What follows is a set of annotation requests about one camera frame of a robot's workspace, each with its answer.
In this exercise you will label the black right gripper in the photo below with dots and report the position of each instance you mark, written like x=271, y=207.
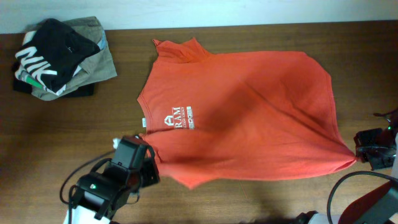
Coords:
x=360, y=139

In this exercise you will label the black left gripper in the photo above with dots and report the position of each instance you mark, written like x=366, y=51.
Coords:
x=150, y=164

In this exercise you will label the red orange t-shirt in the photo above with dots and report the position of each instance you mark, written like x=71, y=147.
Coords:
x=266, y=115

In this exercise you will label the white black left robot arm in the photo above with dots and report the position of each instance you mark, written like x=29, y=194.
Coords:
x=98, y=195

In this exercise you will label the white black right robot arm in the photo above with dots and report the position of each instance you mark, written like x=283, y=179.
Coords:
x=377, y=206

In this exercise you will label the khaki folded garment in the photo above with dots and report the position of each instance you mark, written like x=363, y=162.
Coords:
x=100, y=66

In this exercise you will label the black white striped garment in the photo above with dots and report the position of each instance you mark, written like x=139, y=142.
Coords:
x=62, y=47

